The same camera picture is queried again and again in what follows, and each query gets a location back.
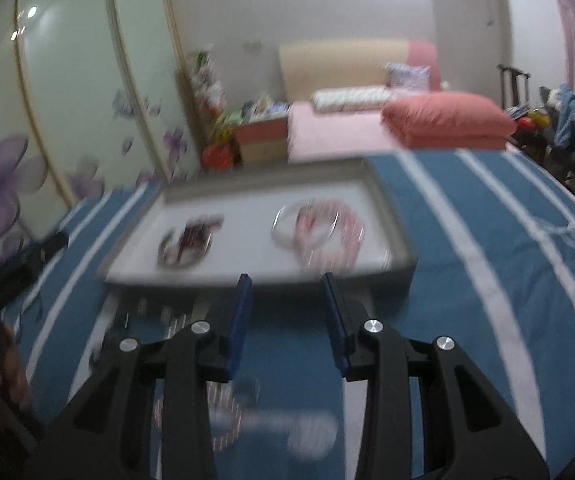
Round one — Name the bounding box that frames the pink bed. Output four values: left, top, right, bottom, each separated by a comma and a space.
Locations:
286, 102, 524, 164

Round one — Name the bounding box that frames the dark wooden chair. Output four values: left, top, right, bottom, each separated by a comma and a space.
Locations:
497, 64, 531, 108

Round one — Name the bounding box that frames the thin silver bangle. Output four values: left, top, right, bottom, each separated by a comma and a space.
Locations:
270, 200, 341, 249

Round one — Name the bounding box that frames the sliding floral wardrobe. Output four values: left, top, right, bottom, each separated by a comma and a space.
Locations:
0, 0, 201, 263

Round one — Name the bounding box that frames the small pink pearl bracelet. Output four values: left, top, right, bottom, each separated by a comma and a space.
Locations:
152, 378, 264, 451

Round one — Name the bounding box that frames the folded coral quilt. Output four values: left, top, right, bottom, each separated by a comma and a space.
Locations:
381, 91, 516, 151

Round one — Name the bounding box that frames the red waste basket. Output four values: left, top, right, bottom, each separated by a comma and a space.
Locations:
201, 142, 234, 171

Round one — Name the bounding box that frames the grey shallow tray box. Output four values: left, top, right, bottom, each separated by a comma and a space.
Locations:
99, 158, 417, 294

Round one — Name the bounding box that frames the blue striped bed cloth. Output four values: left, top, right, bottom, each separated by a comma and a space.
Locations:
4, 151, 575, 479

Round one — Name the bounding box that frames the stack of plush toys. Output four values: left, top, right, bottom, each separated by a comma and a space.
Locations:
191, 46, 228, 127

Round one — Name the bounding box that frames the pink bead bracelet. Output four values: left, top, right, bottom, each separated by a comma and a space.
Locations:
291, 198, 369, 273

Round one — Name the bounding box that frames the floral white pillow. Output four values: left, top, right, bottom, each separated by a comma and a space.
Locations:
310, 86, 393, 114

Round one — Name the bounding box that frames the cream pink headboard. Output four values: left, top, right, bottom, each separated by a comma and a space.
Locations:
278, 38, 441, 102

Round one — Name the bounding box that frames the pink bedside table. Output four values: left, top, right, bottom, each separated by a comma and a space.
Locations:
233, 116, 289, 166

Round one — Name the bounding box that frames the dark red bead bracelet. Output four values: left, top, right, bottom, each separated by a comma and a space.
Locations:
156, 212, 225, 269

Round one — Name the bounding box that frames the purple patterned pillow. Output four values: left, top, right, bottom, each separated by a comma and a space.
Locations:
385, 63, 431, 92

